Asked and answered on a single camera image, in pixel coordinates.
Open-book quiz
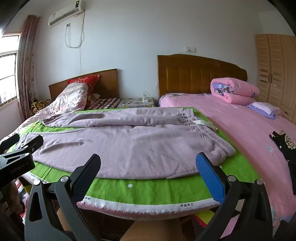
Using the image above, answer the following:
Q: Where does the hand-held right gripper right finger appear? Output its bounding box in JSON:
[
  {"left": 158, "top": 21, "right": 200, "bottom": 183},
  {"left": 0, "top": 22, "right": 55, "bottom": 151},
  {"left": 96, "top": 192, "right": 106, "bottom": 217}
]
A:
[{"left": 195, "top": 152, "right": 273, "bottom": 241}]

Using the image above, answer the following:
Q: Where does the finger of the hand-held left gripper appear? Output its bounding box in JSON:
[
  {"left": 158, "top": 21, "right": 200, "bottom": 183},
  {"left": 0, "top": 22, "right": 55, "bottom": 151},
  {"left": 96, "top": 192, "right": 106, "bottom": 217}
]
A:
[
  {"left": 0, "top": 134, "right": 20, "bottom": 152},
  {"left": 14, "top": 135, "right": 44, "bottom": 155}
]

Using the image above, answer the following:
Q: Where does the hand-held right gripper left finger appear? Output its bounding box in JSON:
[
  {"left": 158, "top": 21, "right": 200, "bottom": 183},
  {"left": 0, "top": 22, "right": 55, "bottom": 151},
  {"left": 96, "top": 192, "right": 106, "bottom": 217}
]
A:
[{"left": 24, "top": 153, "right": 101, "bottom": 241}]

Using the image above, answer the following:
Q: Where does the leopard print plush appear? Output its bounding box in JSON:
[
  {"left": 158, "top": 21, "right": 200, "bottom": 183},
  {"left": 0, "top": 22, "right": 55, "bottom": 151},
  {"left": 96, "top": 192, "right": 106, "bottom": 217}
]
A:
[{"left": 30, "top": 99, "right": 52, "bottom": 115}]

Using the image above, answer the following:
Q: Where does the pink bedsheet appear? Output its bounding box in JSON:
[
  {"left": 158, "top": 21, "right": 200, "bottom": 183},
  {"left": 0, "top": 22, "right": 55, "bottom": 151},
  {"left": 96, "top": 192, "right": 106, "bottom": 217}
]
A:
[{"left": 158, "top": 93, "right": 296, "bottom": 223}]

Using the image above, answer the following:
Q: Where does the green printed sheet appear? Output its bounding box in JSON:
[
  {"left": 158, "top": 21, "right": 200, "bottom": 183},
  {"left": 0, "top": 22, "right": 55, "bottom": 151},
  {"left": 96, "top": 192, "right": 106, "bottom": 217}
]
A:
[{"left": 0, "top": 107, "right": 250, "bottom": 217}]

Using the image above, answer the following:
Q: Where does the barred window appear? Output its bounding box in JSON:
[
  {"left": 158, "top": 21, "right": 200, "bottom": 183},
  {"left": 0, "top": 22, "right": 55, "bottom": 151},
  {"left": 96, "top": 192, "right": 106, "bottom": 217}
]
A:
[{"left": 0, "top": 35, "right": 21, "bottom": 108}]

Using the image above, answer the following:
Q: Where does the patterned curtain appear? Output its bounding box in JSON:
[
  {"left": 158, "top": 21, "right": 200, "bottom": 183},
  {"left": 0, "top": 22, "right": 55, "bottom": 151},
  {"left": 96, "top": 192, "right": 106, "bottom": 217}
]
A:
[{"left": 17, "top": 15, "right": 41, "bottom": 121}]

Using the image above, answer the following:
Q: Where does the plaid checked cushion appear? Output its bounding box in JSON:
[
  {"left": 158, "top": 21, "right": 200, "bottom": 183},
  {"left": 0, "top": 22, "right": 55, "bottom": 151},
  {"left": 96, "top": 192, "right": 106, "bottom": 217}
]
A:
[{"left": 84, "top": 97, "right": 121, "bottom": 110}]

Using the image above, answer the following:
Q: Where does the black floral cloth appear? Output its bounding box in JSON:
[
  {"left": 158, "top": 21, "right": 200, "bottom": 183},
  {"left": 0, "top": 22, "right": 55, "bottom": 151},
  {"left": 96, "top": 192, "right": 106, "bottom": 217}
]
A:
[{"left": 269, "top": 130, "right": 296, "bottom": 195}]

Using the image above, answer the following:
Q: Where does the red embroidered pillow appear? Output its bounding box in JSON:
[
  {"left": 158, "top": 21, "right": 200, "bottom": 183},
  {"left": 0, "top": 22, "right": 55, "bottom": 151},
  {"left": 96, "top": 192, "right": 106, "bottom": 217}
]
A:
[{"left": 67, "top": 75, "right": 101, "bottom": 106}]

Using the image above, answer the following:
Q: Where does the purple folded pillow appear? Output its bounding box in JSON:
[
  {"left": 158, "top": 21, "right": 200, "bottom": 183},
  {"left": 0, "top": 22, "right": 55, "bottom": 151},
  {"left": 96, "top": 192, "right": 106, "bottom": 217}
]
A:
[{"left": 246, "top": 101, "right": 282, "bottom": 120}]

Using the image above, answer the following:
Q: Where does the floral covered nightstand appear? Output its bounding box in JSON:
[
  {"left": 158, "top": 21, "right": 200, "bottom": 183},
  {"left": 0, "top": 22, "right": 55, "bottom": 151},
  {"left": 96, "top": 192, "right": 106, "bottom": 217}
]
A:
[{"left": 117, "top": 97, "right": 156, "bottom": 109}]

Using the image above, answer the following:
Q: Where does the pink rolled quilt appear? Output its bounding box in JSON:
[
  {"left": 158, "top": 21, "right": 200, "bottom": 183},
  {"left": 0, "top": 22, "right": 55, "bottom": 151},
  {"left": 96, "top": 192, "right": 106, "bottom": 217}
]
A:
[{"left": 210, "top": 77, "right": 260, "bottom": 106}]

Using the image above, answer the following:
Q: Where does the small plain brown headboard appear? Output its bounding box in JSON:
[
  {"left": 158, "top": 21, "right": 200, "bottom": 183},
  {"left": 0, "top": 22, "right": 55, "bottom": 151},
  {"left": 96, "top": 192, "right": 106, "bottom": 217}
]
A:
[{"left": 48, "top": 69, "right": 120, "bottom": 102}]

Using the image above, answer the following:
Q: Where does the large padded brown headboard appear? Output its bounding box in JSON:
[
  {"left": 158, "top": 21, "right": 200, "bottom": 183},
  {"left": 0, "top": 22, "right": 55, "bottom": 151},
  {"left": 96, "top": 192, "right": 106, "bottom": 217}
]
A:
[{"left": 157, "top": 54, "right": 248, "bottom": 99}]

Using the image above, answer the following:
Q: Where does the light wooden wardrobe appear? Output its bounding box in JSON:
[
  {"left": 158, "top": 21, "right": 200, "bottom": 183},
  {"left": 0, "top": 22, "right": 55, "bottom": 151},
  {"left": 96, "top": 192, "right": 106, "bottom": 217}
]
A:
[{"left": 254, "top": 34, "right": 296, "bottom": 123}]

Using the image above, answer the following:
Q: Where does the white air conditioner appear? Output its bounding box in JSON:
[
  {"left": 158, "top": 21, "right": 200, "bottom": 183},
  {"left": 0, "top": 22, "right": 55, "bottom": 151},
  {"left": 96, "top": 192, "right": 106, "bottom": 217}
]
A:
[{"left": 48, "top": 0, "right": 86, "bottom": 27}]

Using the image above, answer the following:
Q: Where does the air conditioner cable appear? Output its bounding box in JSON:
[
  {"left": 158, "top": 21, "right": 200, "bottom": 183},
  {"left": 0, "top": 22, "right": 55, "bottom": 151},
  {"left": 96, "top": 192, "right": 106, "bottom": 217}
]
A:
[{"left": 65, "top": 9, "right": 85, "bottom": 49}]

